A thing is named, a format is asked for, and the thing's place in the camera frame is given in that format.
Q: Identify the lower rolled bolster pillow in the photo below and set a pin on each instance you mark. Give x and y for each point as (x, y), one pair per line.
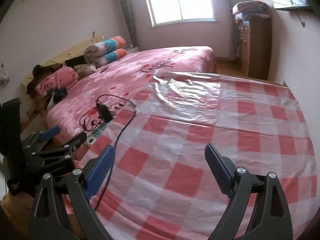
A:
(109, 57)

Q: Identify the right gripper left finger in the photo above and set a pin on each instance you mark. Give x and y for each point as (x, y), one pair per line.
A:
(49, 218)

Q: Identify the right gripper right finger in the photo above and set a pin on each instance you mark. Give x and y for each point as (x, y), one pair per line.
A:
(270, 217)

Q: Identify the wooden headboard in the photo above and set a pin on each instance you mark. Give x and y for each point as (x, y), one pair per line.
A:
(60, 59)

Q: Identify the folded blanket on cabinet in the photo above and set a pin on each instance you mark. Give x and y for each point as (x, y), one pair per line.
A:
(245, 11)

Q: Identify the white power strip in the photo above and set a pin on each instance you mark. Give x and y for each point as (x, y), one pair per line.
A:
(97, 133)

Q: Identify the pink pillow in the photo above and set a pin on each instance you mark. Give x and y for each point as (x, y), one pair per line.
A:
(65, 77)

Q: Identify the brown wooden cabinet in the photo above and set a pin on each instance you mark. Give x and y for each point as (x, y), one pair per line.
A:
(255, 47)

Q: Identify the black charger with cable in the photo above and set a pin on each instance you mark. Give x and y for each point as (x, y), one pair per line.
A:
(107, 114)

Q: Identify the red checkered plastic tablecloth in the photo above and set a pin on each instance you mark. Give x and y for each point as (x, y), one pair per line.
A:
(161, 186)

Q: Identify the rolled bolster pillow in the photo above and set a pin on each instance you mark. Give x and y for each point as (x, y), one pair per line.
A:
(103, 47)
(109, 57)

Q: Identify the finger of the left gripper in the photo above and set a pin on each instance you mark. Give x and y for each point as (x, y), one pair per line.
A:
(49, 134)

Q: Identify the window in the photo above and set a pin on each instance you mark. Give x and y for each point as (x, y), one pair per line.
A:
(176, 11)

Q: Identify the upper rolled bolster pillow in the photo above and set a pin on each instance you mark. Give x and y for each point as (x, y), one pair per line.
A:
(103, 47)

